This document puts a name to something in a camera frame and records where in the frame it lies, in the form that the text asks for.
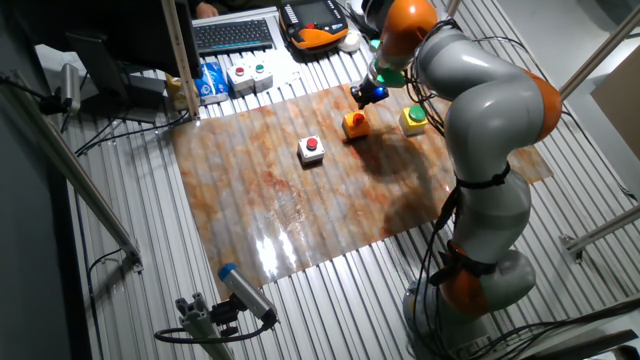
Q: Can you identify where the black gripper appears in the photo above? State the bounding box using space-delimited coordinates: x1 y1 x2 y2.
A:
350 78 391 111

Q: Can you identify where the red button orange box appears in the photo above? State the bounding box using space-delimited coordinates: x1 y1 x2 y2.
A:
341 110 373 141

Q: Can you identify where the green button yellow box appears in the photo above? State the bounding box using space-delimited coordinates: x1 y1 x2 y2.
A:
398 104 430 138

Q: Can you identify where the red button grey box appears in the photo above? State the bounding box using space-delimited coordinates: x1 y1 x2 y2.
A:
296 135 326 167

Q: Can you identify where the person's right hand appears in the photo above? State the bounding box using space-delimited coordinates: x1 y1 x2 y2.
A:
195 1 220 20

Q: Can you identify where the white computer mouse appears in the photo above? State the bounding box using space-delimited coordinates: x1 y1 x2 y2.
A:
337 28 362 54

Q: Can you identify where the black round spool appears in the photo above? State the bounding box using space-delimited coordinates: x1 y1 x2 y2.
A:
360 0 392 32

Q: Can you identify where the orange black teach pendant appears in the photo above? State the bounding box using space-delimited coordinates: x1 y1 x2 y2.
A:
278 0 350 51

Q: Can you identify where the green button white box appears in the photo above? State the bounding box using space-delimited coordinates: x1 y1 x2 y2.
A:
249 60 275 94

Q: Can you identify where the red button white box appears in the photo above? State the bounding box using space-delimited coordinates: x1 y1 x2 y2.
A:
225 63 256 99

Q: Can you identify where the marble pattern mat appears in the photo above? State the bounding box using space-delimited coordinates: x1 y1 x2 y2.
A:
172 82 554 301

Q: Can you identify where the black keyboard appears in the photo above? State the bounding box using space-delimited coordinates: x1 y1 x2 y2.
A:
192 18 276 57

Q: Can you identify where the yellow packet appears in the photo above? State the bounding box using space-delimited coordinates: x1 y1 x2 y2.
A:
164 73 201 112

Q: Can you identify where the brown cardboard panel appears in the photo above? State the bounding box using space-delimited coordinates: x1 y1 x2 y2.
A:
589 59 640 161

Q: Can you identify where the black computer monitor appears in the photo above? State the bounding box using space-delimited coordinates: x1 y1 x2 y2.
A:
9 0 202 125

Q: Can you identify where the beige upright frame post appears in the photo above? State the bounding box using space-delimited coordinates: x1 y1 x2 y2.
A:
159 0 202 121

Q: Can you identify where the grey camera blue cap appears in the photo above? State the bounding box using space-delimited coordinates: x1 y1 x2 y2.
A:
217 262 279 326

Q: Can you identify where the black desk cable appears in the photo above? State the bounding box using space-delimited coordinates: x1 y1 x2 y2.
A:
74 108 192 157

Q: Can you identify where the aluminium frame beam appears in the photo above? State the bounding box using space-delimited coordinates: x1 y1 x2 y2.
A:
559 204 640 265

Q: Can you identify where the aluminium profile camera stand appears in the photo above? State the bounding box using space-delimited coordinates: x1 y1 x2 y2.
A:
174 292 236 360

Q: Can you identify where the black camera cable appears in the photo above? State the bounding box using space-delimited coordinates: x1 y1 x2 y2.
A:
153 319 275 345

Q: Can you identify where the silver cylindrical camera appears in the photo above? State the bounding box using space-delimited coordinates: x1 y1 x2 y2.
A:
59 62 83 114

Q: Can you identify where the grey diagonal frame beam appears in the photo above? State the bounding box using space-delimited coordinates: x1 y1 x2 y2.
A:
0 69 145 274

